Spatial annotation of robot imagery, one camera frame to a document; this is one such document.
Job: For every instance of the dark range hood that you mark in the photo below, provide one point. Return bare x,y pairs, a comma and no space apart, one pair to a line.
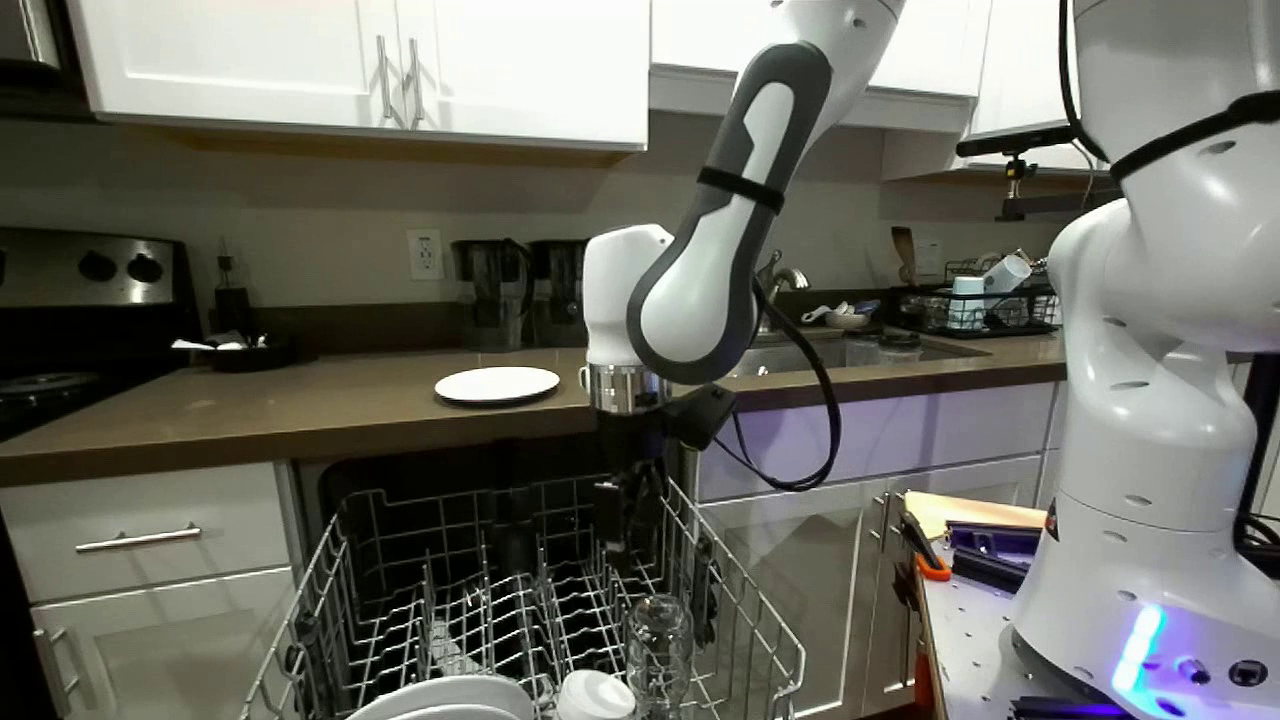
27,35

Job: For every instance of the wooden board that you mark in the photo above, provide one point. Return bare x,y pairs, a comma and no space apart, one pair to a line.
995,515

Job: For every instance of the small black clamp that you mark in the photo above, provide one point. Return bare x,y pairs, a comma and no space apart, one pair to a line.
926,553

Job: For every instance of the white mug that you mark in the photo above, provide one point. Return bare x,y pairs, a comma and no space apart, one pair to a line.
597,697

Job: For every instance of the white cloth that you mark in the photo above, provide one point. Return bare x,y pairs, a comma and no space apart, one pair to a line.
843,318

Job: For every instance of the black cooktop stove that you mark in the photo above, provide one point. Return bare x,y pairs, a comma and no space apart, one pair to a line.
41,401

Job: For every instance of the steel kitchen sink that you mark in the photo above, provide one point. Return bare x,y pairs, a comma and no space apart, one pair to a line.
882,352

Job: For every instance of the metal robot mounting table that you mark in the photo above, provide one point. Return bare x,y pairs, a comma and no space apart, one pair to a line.
972,653

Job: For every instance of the clear wine glass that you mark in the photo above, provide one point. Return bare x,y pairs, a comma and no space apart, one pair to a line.
662,629

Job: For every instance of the white wall outlet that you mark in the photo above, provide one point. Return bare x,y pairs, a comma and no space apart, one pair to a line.
424,251

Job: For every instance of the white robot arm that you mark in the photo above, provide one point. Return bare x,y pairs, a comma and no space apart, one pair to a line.
1146,401

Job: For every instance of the black dish drying rack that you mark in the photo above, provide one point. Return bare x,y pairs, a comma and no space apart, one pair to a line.
932,314

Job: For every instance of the black orange clamp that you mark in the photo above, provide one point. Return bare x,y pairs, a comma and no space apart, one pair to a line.
995,553

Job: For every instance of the white cabinet door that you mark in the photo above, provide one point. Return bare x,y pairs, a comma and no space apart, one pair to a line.
175,653

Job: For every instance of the black tray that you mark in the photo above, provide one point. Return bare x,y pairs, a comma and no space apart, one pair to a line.
266,359

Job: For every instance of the white crumpled paper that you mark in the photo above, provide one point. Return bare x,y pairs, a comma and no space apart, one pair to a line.
202,344

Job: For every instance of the black rack fitting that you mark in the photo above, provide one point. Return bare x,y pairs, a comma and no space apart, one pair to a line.
707,584

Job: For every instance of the white drawer front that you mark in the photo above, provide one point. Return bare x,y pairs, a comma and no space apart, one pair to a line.
202,505

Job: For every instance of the white base cabinet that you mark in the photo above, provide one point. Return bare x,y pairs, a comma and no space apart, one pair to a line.
932,435

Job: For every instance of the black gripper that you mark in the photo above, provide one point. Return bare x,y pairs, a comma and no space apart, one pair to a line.
624,456

